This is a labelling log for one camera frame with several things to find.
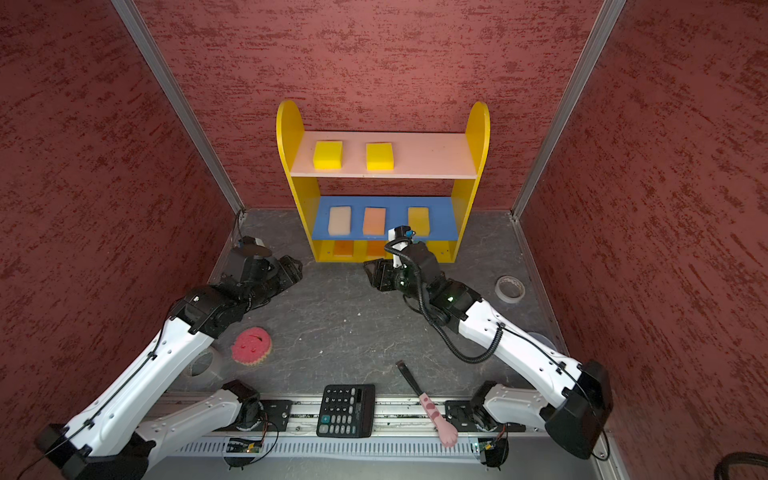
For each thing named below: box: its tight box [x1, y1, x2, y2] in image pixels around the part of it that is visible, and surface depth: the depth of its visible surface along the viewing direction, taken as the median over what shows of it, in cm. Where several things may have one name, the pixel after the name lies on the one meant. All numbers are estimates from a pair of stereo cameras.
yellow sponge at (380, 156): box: [366, 142, 395, 171], surface depth 77 cm
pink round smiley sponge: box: [231, 326, 273, 365], surface depth 84 cm
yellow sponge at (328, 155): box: [313, 141, 343, 170], surface depth 77 cm
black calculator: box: [316, 384, 376, 438], surface depth 74 cm
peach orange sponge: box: [363, 207, 386, 236], surface depth 97 cm
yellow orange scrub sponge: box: [333, 240, 355, 257], surface depth 109 cm
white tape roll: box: [494, 275, 526, 304], surface depth 101 cm
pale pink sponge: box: [328, 206, 351, 236], surface depth 99 cm
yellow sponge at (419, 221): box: [408, 207, 430, 237], surface depth 101 cm
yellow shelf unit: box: [276, 100, 491, 264], surface depth 87 cm
